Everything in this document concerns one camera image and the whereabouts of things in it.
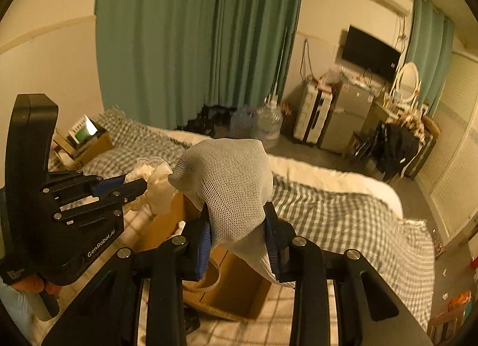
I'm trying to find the cream lace garment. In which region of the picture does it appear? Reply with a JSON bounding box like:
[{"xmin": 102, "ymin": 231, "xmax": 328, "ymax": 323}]
[{"xmin": 124, "ymin": 157, "xmax": 177, "ymax": 215}]

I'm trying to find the operator left hand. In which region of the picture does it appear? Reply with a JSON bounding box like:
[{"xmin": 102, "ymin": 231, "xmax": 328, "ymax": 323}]
[{"xmin": 11, "ymin": 274, "xmax": 62, "ymax": 295}]

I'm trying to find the small cardboard box of items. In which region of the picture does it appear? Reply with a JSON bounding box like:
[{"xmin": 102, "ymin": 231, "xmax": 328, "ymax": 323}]
[{"xmin": 49, "ymin": 116, "xmax": 114, "ymax": 170}]

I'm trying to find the green white carton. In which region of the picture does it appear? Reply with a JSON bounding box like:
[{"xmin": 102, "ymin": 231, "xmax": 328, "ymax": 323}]
[{"xmin": 68, "ymin": 116, "xmax": 98, "ymax": 145}]

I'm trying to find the grey gingham bed sheet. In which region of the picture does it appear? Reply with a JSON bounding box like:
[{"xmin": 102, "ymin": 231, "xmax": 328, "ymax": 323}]
[{"xmin": 83, "ymin": 109, "xmax": 435, "ymax": 345}]

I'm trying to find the cream plaid blanket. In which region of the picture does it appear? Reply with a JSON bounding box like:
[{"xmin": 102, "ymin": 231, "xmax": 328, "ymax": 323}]
[{"xmin": 29, "ymin": 166, "xmax": 341, "ymax": 346}]

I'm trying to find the large open cardboard box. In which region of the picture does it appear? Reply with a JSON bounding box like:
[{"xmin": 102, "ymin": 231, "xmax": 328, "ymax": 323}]
[{"xmin": 134, "ymin": 194, "xmax": 271, "ymax": 322}]

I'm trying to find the white slatted wardrobe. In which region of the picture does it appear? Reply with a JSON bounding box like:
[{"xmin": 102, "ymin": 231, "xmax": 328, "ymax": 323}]
[{"xmin": 417, "ymin": 51, "xmax": 477, "ymax": 245}]

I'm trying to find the clear water jug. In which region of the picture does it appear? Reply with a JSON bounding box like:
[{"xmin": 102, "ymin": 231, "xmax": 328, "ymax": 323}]
[{"xmin": 253, "ymin": 95, "xmax": 283, "ymax": 150}]

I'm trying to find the black jacket on chair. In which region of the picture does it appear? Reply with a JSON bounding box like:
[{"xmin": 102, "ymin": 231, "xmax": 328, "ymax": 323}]
[{"xmin": 353, "ymin": 121, "xmax": 420, "ymax": 182}]

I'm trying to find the large teal curtain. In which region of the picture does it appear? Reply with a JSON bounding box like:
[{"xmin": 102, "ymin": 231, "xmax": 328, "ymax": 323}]
[{"xmin": 95, "ymin": 0, "xmax": 301, "ymax": 128}]

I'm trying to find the grey mini fridge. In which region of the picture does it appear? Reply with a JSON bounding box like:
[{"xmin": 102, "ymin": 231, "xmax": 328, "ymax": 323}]
[{"xmin": 319, "ymin": 81, "xmax": 373, "ymax": 153}]

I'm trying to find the white suitcase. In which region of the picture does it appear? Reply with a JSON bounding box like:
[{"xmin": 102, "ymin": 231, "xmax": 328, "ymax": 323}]
[{"xmin": 293, "ymin": 82, "xmax": 333, "ymax": 145}]

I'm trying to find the white oval vanity mirror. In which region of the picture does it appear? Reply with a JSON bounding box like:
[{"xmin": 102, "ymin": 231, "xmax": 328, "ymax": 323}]
[{"xmin": 390, "ymin": 62, "xmax": 421, "ymax": 105}]

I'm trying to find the teal curtain by wardrobe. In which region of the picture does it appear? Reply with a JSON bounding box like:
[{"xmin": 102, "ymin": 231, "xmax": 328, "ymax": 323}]
[{"xmin": 406, "ymin": 0, "xmax": 454, "ymax": 116}]

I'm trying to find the black wall television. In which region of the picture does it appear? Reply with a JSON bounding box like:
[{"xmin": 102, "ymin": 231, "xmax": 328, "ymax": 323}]
[{"xmin": 341, "ymin": 26, "xmax": 401, "ymax": 82}]

